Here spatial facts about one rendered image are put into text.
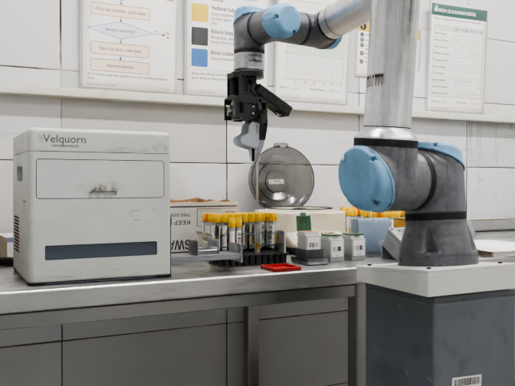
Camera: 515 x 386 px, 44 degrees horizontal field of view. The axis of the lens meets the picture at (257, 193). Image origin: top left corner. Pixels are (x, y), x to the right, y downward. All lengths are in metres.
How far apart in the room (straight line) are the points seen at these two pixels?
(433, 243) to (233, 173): 1.00
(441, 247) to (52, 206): 0.73
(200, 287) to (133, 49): 0.91
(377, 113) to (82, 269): 0.63
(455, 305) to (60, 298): 0.72
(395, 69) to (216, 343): 1.24
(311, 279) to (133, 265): 0.40
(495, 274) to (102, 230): 0.75
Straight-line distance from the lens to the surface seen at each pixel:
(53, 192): 1.28
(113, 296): 1.28
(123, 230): 1.31
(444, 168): 1.24
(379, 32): 1.18
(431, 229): 1.24
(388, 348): 1.28
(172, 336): 2.07
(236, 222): 1.50
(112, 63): 1.98
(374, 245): 1.74
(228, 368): 2.17
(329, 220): 1.83
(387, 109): 1.15
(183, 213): 1.66
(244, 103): 1.52
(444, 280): 1.16
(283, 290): 1.45
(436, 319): 1.18
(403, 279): 1.19
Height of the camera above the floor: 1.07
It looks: 1 degrees down
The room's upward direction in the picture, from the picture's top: straight up
